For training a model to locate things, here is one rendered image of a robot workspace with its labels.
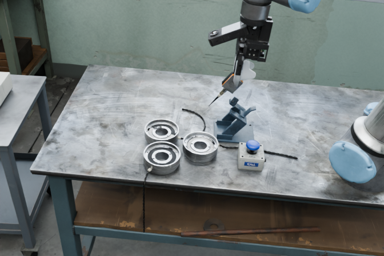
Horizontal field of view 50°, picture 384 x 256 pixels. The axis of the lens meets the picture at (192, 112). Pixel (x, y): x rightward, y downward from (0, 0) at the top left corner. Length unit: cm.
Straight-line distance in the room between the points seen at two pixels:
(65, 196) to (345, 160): 80
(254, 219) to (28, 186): 107
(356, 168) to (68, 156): 78
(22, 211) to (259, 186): 98
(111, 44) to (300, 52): 130
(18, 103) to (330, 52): 202
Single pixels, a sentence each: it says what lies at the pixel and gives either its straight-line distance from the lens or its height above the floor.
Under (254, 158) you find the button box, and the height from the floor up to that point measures 85.
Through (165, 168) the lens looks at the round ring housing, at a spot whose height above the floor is 83.
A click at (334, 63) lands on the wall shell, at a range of 298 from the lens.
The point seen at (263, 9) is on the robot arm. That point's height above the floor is 123.
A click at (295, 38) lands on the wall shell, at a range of 284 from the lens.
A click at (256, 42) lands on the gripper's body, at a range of 113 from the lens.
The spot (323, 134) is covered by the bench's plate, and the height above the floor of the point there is 80.
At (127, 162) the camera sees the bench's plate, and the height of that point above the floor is 80.
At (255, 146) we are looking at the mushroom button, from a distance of 118.
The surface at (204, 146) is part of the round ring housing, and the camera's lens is 124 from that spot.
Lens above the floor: 162
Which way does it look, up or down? 36 degrees down
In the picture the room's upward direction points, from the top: 5 degrees clockwise
